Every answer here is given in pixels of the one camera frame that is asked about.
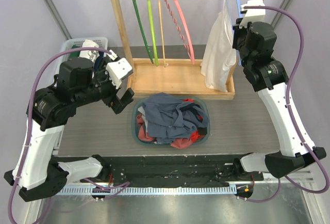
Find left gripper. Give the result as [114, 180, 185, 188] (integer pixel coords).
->
[74, 57, 134, 113]

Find grey tank top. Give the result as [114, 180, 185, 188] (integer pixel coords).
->
[137, 106, 145, 116]

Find white tank top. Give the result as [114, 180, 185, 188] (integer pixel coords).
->
[201, 0, 236, 92]

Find navy tank top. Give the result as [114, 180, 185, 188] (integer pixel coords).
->
[138, 92, 209, 145]

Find pink hanger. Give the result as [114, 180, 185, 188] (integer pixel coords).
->
[164, 0, 195, 65]

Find yellow hanger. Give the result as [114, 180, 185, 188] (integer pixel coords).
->
[158, 0, 167, 68]

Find lime green hanger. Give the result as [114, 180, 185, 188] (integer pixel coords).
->
[147, 0, 159, 66]

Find maroon graphic tank top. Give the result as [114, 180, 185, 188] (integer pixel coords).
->
[136, 114, 193, 149]

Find green plastic hanger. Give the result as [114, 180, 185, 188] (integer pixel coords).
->
[132, 0, 154, 64]

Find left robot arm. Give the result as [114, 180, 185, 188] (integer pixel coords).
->
[4, 58, 131, 202]

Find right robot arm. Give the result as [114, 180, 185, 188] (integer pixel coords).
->
[233, 18, 326, 180]

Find teal plastic tub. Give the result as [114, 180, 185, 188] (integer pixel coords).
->
[131, 95, 212, 147]

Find wooden clothes rack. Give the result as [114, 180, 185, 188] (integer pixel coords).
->
[106, 0, 273, 101]

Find navy folded shirt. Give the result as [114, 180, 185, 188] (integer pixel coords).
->
[94, 55, 106, 71]

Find white plastic basket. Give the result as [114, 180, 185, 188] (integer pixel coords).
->
[60, 37, 108, 62]

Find green folded shirt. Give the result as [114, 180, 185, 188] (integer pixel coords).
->
[69, 45, 80, 58]

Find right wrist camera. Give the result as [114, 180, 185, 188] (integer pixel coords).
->
[239, 0, 266, 28]

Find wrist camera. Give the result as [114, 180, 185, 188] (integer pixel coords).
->
[239, 0, 266, 28]
[106, 50, 133, 89]

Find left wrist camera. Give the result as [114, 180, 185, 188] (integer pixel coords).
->
[106, 50, 133, 89]

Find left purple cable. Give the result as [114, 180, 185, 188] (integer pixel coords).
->
[7, 47, 114, 224]

